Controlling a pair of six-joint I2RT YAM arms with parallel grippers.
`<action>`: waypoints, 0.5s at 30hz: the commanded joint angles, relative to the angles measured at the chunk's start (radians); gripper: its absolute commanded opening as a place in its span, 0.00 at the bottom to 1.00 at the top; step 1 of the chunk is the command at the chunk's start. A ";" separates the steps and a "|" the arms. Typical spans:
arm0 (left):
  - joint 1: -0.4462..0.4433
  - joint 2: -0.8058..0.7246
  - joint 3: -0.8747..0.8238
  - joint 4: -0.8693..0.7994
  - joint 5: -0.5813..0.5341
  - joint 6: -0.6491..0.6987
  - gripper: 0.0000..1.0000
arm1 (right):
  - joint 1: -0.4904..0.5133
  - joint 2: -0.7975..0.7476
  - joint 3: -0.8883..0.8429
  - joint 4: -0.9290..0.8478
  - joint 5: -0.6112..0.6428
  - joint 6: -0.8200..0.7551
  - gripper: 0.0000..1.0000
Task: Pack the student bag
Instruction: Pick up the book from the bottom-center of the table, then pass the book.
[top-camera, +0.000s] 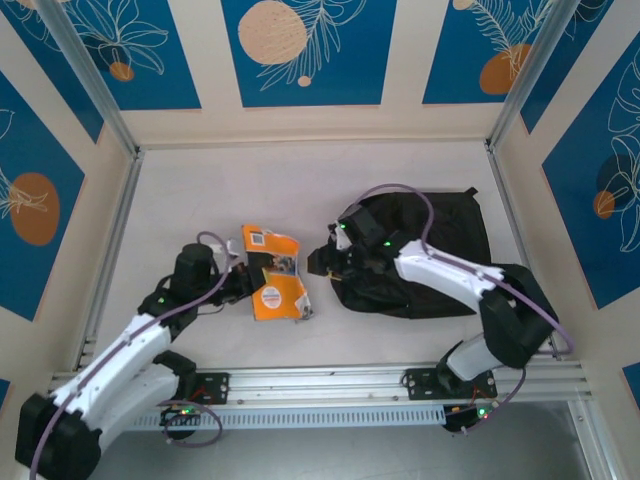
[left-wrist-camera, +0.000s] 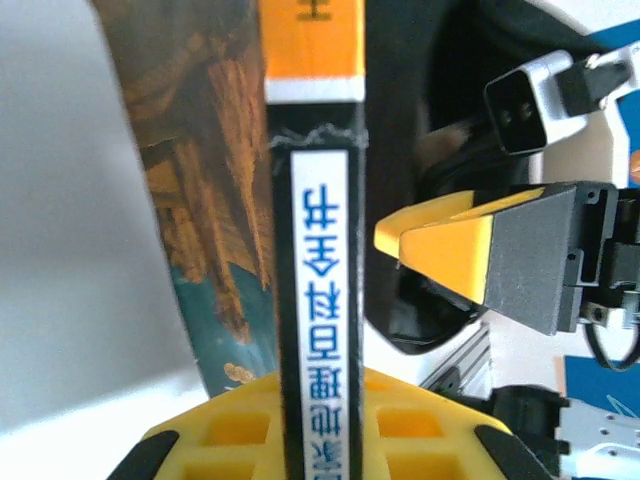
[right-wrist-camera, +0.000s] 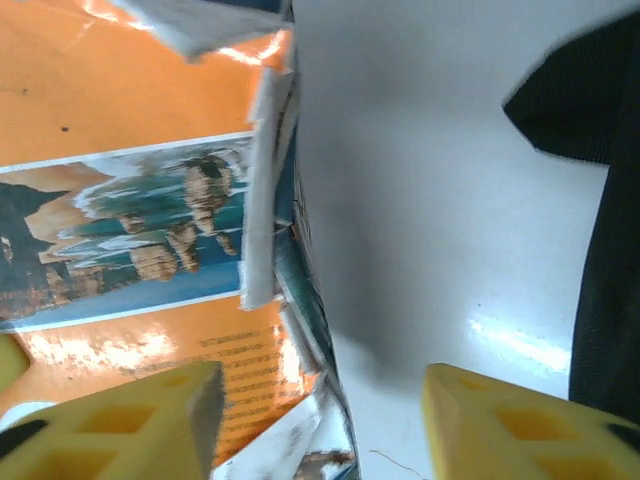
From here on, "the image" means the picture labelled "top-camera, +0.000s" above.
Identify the orange torn travel book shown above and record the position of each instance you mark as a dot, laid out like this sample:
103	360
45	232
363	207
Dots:
277	295

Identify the black backpack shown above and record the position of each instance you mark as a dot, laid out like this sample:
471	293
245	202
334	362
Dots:
450	225

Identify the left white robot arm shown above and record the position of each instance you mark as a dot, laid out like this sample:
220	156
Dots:
110	370

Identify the left controller board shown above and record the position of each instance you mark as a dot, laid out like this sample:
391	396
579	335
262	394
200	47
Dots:
175	415

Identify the controller board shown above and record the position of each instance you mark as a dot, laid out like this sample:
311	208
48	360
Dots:
462	419
175	415

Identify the right controller board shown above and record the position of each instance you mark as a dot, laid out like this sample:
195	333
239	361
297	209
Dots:
462	419

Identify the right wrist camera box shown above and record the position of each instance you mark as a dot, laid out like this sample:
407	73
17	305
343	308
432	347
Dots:
362	225

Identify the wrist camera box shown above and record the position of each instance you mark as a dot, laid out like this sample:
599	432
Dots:
362	225
257	270

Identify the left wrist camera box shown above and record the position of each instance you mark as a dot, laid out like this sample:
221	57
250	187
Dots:
257	270

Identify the left aluminium side rail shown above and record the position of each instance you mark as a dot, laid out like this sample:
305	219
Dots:
114	250

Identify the aluminium side rail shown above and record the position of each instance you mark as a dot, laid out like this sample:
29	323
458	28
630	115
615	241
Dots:
517	240
114	250

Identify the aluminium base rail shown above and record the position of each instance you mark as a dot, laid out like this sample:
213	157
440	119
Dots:
325	385

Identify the left black mount plate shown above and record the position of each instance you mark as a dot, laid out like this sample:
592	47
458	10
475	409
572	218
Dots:
217	387

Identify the black mount plate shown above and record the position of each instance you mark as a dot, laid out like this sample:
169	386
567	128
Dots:
420	385
217	387

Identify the right black mount plate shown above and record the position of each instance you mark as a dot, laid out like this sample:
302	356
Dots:
420	385

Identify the right aluminium side rail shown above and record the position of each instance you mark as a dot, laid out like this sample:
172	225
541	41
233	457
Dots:
517	240

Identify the left aluminium upright post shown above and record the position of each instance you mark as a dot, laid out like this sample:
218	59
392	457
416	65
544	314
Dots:
82	60

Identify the aluminium upright post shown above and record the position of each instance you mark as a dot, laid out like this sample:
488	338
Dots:
82	60
538	60

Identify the right aluminium upright post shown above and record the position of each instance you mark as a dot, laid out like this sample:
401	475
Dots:
538	60

